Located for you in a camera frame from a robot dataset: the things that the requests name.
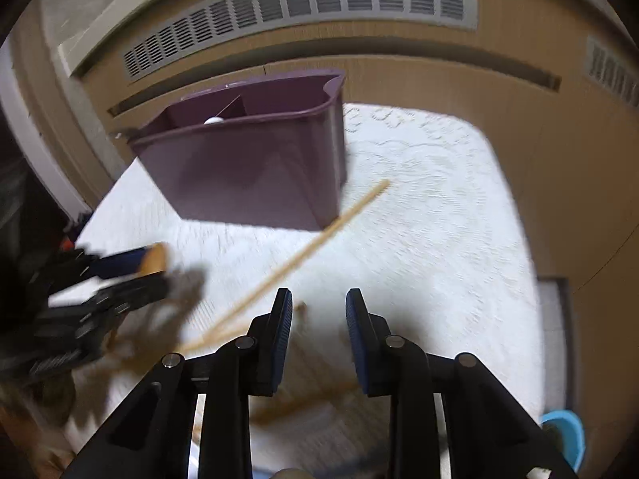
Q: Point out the purple plastic utensil holder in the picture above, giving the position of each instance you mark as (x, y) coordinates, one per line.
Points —
(278, 159)

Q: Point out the wooden chopstick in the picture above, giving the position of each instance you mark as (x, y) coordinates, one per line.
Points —
(286, 269)

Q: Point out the white plastic spoon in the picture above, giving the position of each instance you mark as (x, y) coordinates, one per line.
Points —
(213, 120)

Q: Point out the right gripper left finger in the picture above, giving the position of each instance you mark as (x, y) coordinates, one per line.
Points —
(270, 333)

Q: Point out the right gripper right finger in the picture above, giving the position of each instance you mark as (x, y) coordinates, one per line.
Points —
(367, 334)

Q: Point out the light blue bowl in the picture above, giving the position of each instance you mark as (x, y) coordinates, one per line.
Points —
(568, 434)

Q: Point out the white lace table mat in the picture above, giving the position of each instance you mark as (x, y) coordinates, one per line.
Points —
(441, 254)

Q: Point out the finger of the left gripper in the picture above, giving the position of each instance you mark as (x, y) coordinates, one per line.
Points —
(72, 267)
(114, 300)

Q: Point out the grey ventilation grille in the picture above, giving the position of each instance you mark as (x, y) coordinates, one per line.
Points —
(211, 22)

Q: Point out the small grey side grille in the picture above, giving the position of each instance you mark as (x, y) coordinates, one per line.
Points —
(606, 69)

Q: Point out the wooden spoon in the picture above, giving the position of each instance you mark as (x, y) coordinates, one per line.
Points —
(154, 260)

